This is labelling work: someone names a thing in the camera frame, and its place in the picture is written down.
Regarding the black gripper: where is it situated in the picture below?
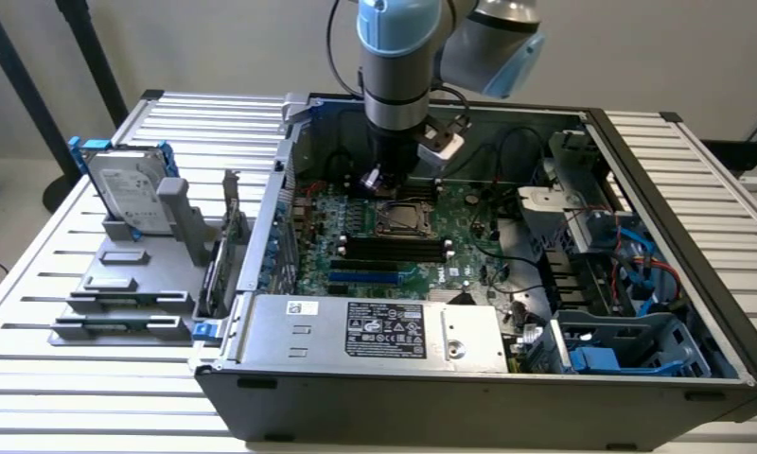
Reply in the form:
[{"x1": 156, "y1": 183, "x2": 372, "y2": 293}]
[{"x1": 360, "y1": 123, "x2": 428, "y2": 192}]

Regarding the green Dell motherboard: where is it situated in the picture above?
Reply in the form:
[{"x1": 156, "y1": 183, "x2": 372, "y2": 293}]
[{"x1": 290, "y1": 181, "x2": 544, "y2": 332}]

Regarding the black RAM slots bank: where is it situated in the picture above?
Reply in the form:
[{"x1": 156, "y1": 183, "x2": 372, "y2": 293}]
[{"x1": 343, "y1": 235, "x2": 454, "y2": 264}]

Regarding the black expansion slot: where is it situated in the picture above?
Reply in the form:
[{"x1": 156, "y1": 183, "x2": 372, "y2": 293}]
[{"x1": 328, "y1": 258, "x2": 400, "y2": 272}]

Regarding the blue expansion slot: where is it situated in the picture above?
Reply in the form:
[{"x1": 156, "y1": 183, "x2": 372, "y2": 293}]
[{"x1": 327, "y1": 271, "x2": 400, "y2": 285}]

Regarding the grey metal disk bay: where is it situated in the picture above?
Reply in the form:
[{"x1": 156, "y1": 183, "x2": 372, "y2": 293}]
[{"x1": 515, "y1": 129, "x2": 639, "y2": 256}]

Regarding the silver power supply unit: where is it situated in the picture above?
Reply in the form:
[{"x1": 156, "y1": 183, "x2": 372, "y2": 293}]
[{"x1": 235, "y1": 294, "x2": 512, "y2": 375}]

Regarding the hard disk in blue caddy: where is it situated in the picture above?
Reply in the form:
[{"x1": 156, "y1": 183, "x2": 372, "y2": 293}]
[{"x1": 68, "y1": 136, "x2": 178, "y2": 240}]

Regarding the blue case latch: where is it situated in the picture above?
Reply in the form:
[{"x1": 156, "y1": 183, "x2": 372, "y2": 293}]
[{"x1": 191, "y1": 319, "x2": 222, "y2": 342}]

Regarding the grey parts rack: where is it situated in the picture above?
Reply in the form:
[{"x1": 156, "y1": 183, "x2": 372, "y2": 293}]
[{"x1": 48, "y1": 178, "x2": 251, "y2": 348}]

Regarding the open black PC case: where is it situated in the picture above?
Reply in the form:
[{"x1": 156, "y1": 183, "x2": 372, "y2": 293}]
[{"x1": 188, "y1": 92, "x2": 757, "y2": 444}]

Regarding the black stand pole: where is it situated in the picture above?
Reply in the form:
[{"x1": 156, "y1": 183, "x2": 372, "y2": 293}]
[{"x1": 0, "y1": 0, "x2": 128, "y2": 214}]

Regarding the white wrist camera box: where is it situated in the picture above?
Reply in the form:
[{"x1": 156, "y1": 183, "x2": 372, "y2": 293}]
[{"x1": 415, "y1": 123, "x2": 468, "y2": 168}]

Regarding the CPU socket with metal frame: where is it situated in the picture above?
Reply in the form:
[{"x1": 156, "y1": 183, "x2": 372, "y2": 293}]
[{"x1": 372, "y1": 200, "x2": 439, "y2": 238}]

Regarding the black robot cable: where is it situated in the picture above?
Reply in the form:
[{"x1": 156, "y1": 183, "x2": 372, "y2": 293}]
[{"x1": 324, "y1": 0, "x2": 367, "y2": 102}]

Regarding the graphics card with metal bracket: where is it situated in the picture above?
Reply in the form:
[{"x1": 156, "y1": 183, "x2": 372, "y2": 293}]
[{"x1": 199, "y1": 168, "x2": 244, "y2": 319}]

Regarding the red SATA wire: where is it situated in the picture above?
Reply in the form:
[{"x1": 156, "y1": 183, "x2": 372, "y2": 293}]
[{"x1": 608, "y1": 224, "x2": 682, "y2": 304}]

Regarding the blue SATA wire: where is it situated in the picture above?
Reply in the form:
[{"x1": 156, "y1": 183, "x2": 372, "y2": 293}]
[{"x1": 615, "y1": 221, "x2": 683, "y2": 315}]

